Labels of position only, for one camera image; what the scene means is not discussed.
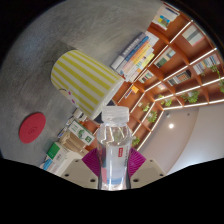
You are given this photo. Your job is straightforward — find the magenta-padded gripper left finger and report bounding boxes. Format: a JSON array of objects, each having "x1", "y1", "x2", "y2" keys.
[{"x1": 61, "y1": 147, "x2": 101, "y2": 190}]

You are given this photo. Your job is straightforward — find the yellow white striped cup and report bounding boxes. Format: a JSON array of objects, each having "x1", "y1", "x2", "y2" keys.
[{"x1": 50, "y1": 49, "x2": 125, "y2": 122}]

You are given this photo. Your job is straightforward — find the flat round red coaster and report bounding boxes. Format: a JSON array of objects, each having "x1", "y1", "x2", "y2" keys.
[{"x1": 18, "y1": 111, "x2": 47, "y2": 145}]

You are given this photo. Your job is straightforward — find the stack of books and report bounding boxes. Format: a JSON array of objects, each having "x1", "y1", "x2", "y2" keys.
[{"x1": 110, "y1": 31, "x2": 161, "y2": 84}]

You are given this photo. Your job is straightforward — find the green flat box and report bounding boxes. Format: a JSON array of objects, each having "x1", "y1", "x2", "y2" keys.
[{"x1": 45, "y1": 142, "x2": 68, "y2": 162}]

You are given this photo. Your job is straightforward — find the wooden lit shelf unit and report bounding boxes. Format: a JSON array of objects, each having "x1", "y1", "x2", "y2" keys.
[{"x1": 111, "y1": 1, "x2": 224, "y2": 153}]

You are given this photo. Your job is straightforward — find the clear plastic water bottle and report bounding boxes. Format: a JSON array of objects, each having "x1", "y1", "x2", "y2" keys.
[{"x1": 96, "y1": 105, "x2": 133, "y2": 191}]

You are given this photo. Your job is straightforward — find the green and white carton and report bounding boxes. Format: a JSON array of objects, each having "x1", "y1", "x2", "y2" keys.
[{"x1": 67, "y1": 119, "x2": 96, "y2": 146}]

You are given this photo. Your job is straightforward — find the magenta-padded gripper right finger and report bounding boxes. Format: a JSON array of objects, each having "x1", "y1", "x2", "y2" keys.
[{"x1": 127, "y1": 147, "x2": 167, "y2": 190}]

